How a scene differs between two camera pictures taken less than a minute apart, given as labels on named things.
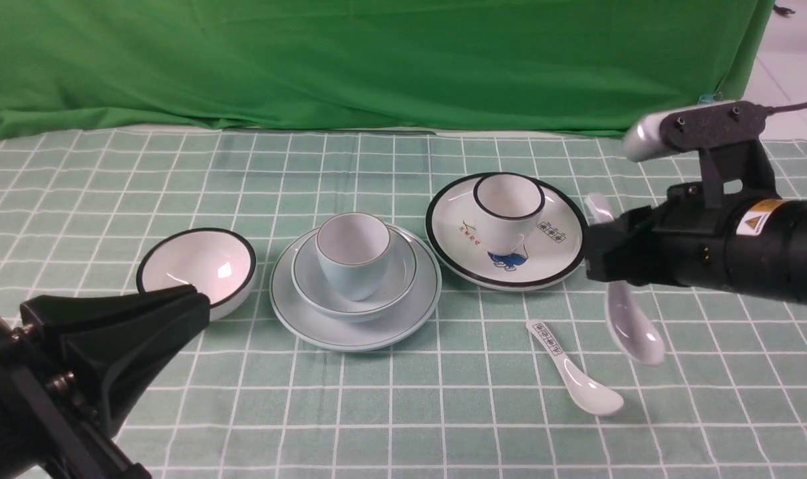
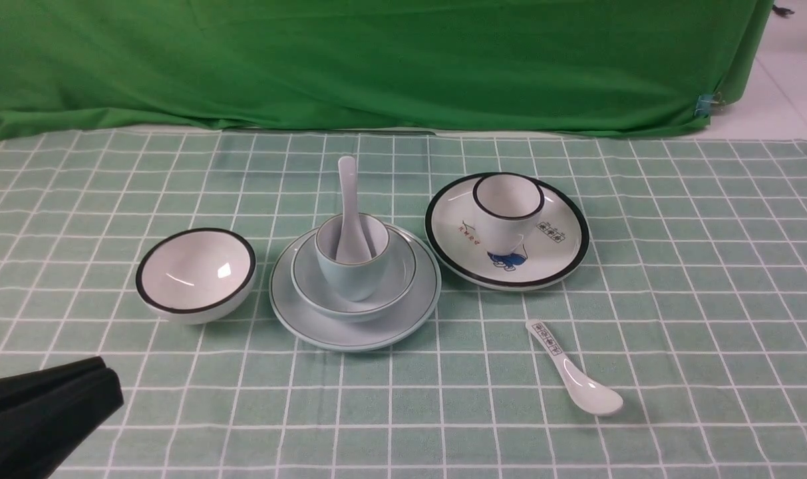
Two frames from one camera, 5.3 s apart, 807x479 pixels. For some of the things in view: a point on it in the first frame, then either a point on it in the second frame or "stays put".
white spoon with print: x=591 y=393 stays put
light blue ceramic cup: x=353 y=249 stays put
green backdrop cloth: x=593 y=66 stays put
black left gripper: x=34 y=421 to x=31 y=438
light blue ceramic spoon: x=630 y=324 to x=353 y=247
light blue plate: x=408 y=322 stays put
